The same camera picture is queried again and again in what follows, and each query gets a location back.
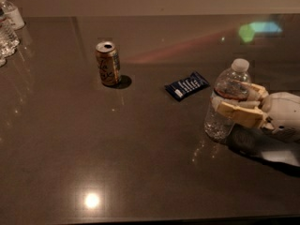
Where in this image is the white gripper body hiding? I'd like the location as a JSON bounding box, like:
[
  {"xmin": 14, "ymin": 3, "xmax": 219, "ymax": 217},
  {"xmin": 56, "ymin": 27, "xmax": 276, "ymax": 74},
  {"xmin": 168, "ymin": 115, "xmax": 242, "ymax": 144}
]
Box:
[{"xmin": 262, "ymin": 92, "xmax": 300, "ymax": 143}]

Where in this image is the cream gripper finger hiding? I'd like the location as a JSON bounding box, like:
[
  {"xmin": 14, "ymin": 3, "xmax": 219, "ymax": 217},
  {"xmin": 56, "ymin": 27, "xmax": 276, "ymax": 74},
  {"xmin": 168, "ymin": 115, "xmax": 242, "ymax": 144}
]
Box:
[
  {"xmin": 242, "ymin": 82, "xmax": 269, "ymax": 101},
  {"xmin": 212, "ymin": 97, "xmax": 267, "ymax": 128}
]

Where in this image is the clear plastic water bottle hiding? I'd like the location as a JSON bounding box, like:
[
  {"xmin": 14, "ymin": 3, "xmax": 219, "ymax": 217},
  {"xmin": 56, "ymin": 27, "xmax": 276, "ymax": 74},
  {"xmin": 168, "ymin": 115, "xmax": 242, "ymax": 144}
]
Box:
[{"xmin": 203, "ymin": 58, "xmax": 251, "ymax": 142}]

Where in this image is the clear ribbed bottle at left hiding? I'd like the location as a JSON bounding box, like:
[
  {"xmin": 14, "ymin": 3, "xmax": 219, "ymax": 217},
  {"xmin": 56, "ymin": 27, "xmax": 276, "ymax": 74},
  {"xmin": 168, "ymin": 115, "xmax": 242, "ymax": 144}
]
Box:
[{"xmin": 0, "ymin": 8, "xmax": 20, "ymax": 57}]

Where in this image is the white-labelled bottle at back left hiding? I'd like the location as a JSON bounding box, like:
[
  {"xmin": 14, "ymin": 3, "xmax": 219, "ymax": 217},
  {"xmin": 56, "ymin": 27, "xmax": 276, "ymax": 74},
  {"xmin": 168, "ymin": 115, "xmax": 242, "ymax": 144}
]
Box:
[{"xmin": 0, "ymin": 0, "xmax": 25, "ymax": 30}]

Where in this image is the dark blue snack bar wrapper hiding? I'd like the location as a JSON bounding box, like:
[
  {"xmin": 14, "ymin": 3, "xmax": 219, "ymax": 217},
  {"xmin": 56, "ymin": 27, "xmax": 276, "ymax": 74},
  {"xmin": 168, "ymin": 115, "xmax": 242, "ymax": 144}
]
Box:
[{"xmin": 164, "ymin": 71, "xmax": 210, "ymax": 101}]

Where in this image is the orange soda can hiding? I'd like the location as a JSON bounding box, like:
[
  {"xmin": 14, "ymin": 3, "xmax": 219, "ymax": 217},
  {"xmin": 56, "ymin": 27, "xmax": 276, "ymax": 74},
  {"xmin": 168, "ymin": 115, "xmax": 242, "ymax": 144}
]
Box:
[{"xmin": 96, "ymin": 41, "xmax": 121, "ymax": 86}]

